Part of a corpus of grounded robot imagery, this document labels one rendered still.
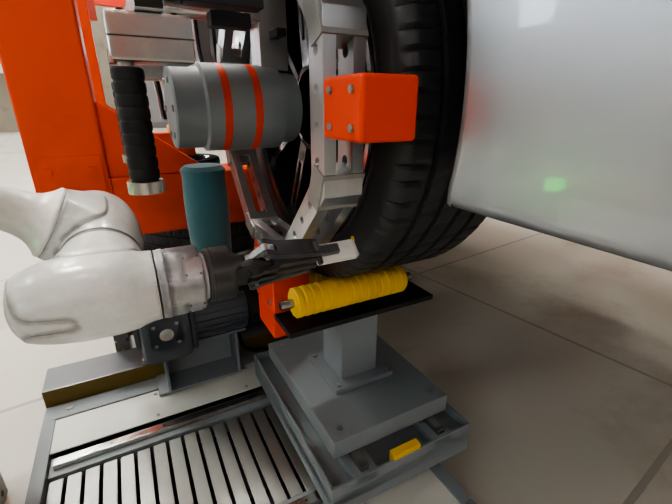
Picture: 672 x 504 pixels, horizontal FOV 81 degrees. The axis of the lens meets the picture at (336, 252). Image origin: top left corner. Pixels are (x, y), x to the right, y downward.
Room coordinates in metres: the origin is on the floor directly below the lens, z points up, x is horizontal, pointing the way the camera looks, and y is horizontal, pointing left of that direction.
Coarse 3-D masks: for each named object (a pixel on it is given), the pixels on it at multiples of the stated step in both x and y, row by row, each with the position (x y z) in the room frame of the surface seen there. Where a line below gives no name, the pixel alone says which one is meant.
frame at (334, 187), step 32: (320, 0) 0.51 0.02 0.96; (352, 0) 0.54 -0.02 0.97; (224, 32) 0.91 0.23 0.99; (320, 32) 0.51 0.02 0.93; (352, 32) 0.53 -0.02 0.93; (320, 64) 0.51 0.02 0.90; (352, 64) 0.53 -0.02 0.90; (320, 96) 0.52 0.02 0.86; (320, 128) 0.52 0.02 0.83; (256, 160) 0.96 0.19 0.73; (320, 160) 0.52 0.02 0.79; (352, 160) 0.53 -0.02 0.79; (256, 192) 0.92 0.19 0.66; (320, 192) 0.51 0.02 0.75; (352, 192) 0.53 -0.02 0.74; (256, 224) 0.79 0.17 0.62; (288, 224) 0.79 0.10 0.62; (320, 224) 0.62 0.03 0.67
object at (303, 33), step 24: (288, 0) 0.91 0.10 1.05; (288, 24) 0.96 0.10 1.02; (288, 48) 0.89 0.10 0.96; (288, 72) 1.02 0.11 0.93; (336, 72) 0.70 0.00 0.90; (288, 144) 0.91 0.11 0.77; (336, 144) 0.72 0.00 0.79; (288, 168) 0.98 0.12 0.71; (288, 192) 0.92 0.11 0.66; (288, 216) 0.86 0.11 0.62
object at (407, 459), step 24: (264, 360) 0.98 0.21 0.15; (264, 384) 0.90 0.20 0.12; (288, 408) 0.78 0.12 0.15; (288, 432) 0.74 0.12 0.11; (312, 432) 0.70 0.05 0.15; (408, 432) 0.70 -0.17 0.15; (432, 432) 0.68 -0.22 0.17; (456, 432) 0.69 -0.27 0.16; (312, 456) 0.62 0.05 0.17; (360, 456) 0.61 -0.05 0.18; (384, 456) 0.64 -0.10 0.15; (408, 456) 0.62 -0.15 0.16; (432, 456) 0.65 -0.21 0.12; (312, 480) 0.62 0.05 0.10; (336, 480) 0.58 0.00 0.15; (360, 480) 0.57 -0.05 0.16; (384, 480) 0.59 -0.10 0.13
